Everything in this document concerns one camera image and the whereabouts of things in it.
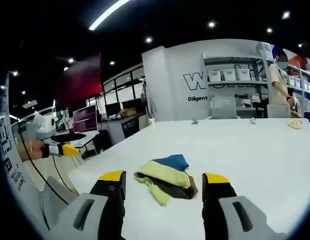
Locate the shelf with white bins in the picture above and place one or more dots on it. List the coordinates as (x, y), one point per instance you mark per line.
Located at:
(303, 85)

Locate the small white object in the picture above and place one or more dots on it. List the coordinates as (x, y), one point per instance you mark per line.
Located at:
(252, 121)

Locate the white office desk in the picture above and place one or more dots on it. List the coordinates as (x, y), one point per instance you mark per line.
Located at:
(77, 138)

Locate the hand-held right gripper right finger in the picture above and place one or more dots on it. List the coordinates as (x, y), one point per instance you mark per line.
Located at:
(227, 215)

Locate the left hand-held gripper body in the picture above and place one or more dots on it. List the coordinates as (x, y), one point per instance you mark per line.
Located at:
(45, 126)

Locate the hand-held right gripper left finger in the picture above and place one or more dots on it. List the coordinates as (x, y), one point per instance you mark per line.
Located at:
(95, 215)

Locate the purple screen monitor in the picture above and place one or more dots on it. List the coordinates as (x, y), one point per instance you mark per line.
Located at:
(85, 118)

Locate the person's left hand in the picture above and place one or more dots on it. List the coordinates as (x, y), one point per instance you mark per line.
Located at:
(27, 151)

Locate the grey shelf unit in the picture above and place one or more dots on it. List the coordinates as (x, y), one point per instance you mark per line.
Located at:
(232, 83)

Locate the beige cloth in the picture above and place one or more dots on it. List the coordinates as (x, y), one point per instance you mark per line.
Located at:
(295, 124)

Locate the long ceiling light strip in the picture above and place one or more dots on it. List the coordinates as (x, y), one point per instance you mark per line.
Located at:
(108, 15)

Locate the white chair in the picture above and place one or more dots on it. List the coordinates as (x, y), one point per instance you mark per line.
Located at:
(277, 111)
(223, 107)

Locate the black monitor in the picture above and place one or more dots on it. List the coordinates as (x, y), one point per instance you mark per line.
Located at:
(131, 103)
(112, 109)

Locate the white storage bin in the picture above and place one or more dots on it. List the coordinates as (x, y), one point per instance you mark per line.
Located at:
(228, 75)
(243, 74)
(214, 75)

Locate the whiteboard with black writing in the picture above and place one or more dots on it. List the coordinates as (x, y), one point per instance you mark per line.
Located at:
(10, 155)

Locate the white paper cup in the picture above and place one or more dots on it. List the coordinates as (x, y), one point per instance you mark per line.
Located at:
(151, 122)

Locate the small grey-blue object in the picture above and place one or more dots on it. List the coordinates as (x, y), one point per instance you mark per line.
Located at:
(194, 121)

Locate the yellow blue brown garment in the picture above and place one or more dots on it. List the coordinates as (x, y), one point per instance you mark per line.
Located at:
(165, 177)

